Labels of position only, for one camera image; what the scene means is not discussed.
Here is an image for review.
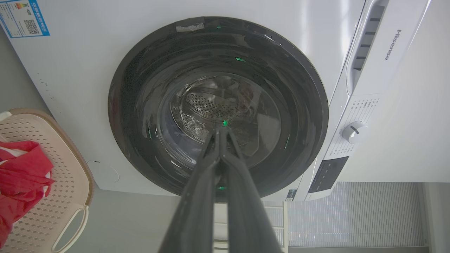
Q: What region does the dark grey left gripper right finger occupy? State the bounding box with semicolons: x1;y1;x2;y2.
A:
220;126;283;253

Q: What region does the red garment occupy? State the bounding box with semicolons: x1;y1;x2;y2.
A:
0;141;56;248

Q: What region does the white washing machine control knob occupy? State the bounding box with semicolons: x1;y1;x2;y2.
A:
342;121;368;144

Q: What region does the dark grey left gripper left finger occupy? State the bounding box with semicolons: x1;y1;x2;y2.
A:
159;127;221;253

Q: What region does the white window blind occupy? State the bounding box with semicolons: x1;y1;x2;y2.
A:
262;182;425;248

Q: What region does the beige perforated laundry basket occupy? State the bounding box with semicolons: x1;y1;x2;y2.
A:
0;108;95;253

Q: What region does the white Hisense washing machine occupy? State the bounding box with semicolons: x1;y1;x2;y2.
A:
0;0;432;202

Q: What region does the blue energy label sticker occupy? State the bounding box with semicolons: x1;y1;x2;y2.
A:
0;0;50;39

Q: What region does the round dark washing machine door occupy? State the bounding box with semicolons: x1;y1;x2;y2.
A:
108;16;329;203

